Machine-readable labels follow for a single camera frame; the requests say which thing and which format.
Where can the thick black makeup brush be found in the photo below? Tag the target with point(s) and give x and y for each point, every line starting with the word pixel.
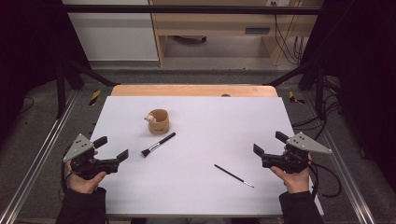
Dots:
pixel 158 144

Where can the dark curtain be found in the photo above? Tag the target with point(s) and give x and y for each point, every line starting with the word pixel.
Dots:
pixel 367 62
pixel 25 46

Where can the aluminium floor rail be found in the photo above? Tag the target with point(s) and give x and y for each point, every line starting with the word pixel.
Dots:
pixel 360 202
pixel 36 161

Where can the wooden cup with animal figure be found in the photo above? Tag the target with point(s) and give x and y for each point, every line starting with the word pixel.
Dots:
pixel 158 124

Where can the black horizontal frame bar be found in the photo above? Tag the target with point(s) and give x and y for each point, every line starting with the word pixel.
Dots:
pixel 186 9

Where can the light wooden desk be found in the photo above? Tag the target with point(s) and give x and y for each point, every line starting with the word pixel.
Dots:
pixel 218 26

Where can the black metal frame stand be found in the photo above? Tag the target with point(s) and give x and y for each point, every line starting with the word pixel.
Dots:
pixel 320 93
pixel 60 93

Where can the white cabinet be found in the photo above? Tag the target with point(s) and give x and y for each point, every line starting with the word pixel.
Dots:
pixel 115 37

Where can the white table board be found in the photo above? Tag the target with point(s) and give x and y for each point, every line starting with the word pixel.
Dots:
pixel 202 140

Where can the dark round table cap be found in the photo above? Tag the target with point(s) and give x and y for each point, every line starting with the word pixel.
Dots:
pixel 225 95

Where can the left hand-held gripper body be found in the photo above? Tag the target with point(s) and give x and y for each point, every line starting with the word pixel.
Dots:
pixel 93 166

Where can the person's left hand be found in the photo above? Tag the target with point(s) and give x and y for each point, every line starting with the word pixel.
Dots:
pixel 82 185

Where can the person's right hand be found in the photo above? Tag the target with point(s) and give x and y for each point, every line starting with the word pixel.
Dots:
pixel 294 182

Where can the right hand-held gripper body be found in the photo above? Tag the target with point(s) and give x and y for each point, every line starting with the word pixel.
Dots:
pixel 291 161

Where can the thin black brush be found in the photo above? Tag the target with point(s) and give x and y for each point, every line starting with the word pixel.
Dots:
pixel 232 175

